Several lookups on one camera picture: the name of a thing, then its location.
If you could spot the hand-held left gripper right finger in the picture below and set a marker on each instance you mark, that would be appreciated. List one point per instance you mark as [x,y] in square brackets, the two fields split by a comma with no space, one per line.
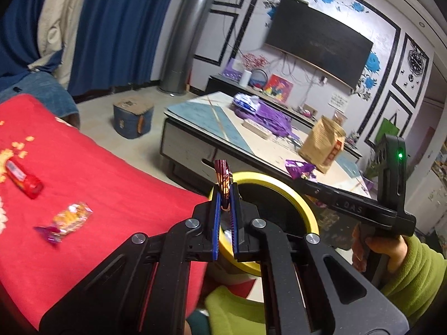
[234,216]

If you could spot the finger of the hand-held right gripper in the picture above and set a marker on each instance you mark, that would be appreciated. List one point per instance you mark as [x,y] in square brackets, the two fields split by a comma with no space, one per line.
[319,190]

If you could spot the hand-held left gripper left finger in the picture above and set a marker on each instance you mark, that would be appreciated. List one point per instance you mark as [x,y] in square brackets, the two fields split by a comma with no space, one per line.
[216,216]

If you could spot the yellow round bin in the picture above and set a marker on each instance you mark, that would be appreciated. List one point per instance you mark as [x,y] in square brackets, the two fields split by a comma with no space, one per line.
[309,213]

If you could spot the purple snack wrapper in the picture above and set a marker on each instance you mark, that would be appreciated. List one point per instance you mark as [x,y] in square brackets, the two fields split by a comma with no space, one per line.
[300,169]

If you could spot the dark red candy wrapper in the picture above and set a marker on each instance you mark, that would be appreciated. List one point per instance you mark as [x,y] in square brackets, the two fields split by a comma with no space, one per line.
[223,178]

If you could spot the person's right forearm green sleeve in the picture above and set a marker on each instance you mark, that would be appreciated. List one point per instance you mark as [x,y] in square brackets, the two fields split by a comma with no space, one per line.
[419,286]

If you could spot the person's right hand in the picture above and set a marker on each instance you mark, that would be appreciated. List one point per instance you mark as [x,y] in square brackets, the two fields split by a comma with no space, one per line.
[389,251]

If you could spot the brown paper bag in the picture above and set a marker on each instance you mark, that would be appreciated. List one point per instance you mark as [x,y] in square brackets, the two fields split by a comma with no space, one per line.
[321,146]

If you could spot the green paper bag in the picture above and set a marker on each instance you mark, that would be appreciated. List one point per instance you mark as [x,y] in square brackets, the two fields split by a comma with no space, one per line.
[387,131]

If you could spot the purple plastic bag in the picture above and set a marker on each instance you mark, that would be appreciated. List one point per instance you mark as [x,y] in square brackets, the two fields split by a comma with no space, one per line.
[272,122]

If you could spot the person's green clothing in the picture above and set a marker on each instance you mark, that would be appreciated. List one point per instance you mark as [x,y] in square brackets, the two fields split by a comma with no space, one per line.
[230,312]

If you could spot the glass top coffee table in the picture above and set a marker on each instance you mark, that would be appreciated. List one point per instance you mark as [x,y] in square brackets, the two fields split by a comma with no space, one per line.
[206,118]

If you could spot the colourful picture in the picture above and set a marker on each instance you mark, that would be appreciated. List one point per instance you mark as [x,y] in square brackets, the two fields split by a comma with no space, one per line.
[278,89]

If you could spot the blue white tissue pack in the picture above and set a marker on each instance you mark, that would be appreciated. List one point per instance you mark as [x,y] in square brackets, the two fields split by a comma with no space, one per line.
[246,101]

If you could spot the red floral blanket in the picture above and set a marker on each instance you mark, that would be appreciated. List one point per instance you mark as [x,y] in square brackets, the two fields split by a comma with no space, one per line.
[104,181]

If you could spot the round framed ornament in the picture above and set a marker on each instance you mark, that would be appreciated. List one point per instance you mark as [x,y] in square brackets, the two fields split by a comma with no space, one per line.
[259,80]

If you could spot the blue fabric stool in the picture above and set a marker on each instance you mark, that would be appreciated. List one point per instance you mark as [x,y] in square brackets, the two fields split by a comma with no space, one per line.
[132,117]

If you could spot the black television stand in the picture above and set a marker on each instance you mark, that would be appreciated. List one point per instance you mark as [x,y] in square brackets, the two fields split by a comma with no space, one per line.
[223,85]

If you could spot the white vase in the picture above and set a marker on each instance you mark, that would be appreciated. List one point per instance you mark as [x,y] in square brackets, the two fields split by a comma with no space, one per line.
[245,78]

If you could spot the orange snack packet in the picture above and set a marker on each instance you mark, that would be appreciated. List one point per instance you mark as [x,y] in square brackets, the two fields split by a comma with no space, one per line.
[73,218]

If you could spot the pink dried flowers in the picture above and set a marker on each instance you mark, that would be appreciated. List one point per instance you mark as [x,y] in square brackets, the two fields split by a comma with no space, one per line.
[255,60]

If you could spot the purple box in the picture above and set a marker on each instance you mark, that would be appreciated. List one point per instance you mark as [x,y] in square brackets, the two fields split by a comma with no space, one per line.
[231,70]

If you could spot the small purple candy wrapper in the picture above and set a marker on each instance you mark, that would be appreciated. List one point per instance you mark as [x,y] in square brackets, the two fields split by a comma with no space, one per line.
[49,234]

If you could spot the grey tower air conditioner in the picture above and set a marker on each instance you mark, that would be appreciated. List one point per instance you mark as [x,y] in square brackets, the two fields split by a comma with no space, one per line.
[188,35]

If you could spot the red sausage wrapper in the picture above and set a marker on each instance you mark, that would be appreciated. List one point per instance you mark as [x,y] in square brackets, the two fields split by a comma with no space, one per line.
[24,179]

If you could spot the dark blue curtain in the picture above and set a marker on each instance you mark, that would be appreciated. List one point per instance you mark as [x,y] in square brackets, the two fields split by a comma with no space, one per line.
[17,24]
[118,28]

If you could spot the blue sofa cover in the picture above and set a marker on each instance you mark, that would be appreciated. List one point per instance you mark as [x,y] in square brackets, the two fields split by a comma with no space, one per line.
[38,94]

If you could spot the beige curtain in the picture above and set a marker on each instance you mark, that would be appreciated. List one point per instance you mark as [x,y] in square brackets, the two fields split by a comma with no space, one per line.
[59,17]

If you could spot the white wall calendar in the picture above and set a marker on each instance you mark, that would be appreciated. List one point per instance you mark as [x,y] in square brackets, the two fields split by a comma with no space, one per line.
[337,100]

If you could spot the black wall clock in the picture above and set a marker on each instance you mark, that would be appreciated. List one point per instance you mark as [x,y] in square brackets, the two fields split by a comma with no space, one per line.
[417,62]

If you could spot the black wall television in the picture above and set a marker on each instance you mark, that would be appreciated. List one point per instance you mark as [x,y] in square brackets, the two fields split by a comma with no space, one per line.
[317,38]

